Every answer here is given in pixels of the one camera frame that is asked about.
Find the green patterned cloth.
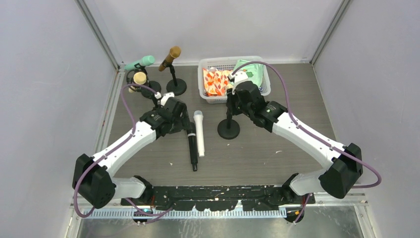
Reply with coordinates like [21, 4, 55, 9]
[227, 59, 263, 92]

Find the gold brown microphone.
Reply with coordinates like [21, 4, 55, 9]
[158, 46, 182, 71]

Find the orange patterned cloth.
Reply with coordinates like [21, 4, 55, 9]
[202, 67, 232, 97]

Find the black microphone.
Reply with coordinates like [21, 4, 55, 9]
[186, 122, 198, 172]

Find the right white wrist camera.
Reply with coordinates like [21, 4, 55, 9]
[227, 70, 250, 91]

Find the white plastic basket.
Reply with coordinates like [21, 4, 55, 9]
[198, 56, 271, 104]

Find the green microphone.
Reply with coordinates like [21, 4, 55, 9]
[124, 55, 155, 71]

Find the black round-base mic stand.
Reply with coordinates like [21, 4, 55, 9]
[166, 65, 187, 96]

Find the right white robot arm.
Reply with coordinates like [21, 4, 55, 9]
[226, 81, 363, 199]

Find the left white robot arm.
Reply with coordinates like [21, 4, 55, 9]
[72, 97, 190, 209]

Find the black tripod shock-mount stand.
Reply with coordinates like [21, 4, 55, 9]
[125, 70, 158, 107]

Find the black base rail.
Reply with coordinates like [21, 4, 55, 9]
[131, 185, 315, 211]

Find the white microphone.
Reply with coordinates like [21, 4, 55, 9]
[193, 110, 205, 158]

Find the cream yellow microphone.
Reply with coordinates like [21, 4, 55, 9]
[127, 71, 147, 93]

